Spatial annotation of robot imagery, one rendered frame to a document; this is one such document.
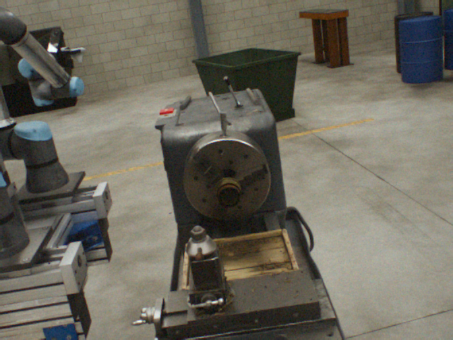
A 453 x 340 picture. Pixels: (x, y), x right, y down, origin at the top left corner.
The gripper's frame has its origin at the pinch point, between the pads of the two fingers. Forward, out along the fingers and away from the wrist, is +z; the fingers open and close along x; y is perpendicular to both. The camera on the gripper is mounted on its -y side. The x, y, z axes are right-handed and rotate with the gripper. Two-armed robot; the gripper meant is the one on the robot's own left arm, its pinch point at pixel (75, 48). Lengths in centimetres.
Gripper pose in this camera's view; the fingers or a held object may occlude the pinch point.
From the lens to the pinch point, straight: 244.5
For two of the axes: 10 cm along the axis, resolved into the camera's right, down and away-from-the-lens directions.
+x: 9.5, 0.9, -2.9
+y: 0.2, 9.3, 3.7
